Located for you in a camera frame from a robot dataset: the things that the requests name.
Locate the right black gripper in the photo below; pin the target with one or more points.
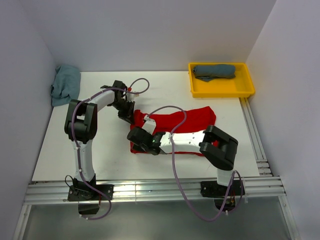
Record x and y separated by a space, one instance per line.
136 147

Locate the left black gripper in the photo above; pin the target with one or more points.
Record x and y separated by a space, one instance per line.
128 115

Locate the red t shirt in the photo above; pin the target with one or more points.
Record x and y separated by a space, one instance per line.
197 120

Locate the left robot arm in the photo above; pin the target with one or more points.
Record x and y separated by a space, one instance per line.
81 125

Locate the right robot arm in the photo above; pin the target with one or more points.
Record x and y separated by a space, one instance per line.
218 147

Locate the light blue t shirt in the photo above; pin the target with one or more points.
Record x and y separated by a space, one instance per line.
66 85

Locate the rolled dark grey t shirt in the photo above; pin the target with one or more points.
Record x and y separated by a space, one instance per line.
208 73

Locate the yellow plastic tray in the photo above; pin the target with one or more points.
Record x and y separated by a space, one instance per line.
241 86

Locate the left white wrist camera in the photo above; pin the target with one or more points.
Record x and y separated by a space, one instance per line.
132 93

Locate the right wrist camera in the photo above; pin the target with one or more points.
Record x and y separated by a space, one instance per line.
149 124

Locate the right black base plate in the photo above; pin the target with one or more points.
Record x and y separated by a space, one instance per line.
211 189

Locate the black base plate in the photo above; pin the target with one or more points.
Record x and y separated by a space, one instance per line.
211 189
76 195

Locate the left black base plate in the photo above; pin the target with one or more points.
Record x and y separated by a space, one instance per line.
76 195

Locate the aluminium front rail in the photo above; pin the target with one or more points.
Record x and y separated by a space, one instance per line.
56 192

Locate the aluminium side rail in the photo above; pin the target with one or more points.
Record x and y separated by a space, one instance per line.
259 153

